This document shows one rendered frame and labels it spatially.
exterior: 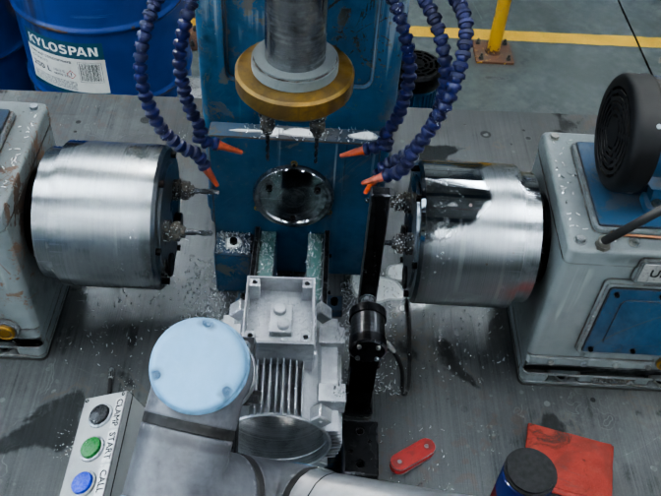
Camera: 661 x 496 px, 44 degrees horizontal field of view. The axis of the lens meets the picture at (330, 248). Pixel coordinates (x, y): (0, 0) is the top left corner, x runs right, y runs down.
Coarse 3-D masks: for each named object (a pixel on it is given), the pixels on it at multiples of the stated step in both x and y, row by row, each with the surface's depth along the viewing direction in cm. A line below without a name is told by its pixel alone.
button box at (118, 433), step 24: (120, 408) 110; (144, 408) 114; (96, 432) 109; (120, 432) 108; (72, 456) 107; (96, 456) 105; (120, 456) 106; (72, 480) 105; (96, 480) 103; (120, 480) 105
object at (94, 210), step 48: (96, 144) 135; (144, 144) 137; (48, 192) 129; (96, 192) 128; (144, 192) 128; (192, 192) 141; (48, 240) 128; (96, 240) 128; (144, 240) 128; (144, 288) 138
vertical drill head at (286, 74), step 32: (288, 0) 108; (320, 0) 110; (288, 32) 112; (320, 32) 114; (256, 64) 118; (288, 64) 116; (320, 64) 118; (352, 64) 123; (256, 96) 117; (288, 96) 117; (320, 96) 117; (320, 128) 122
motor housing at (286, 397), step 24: (264, 360) 113; (336, 360) 118; (264, 384) 111; (288, 384) 110; (312, 384) 114; (264, 408) 109; (288, 408) 108; (240, 432) 121; (264, 432) 123; (288, 432) 124; (312, 432) 122; (336, 432) 113; (264, 456) 121; (288, 456) 121; (312, 456) 119
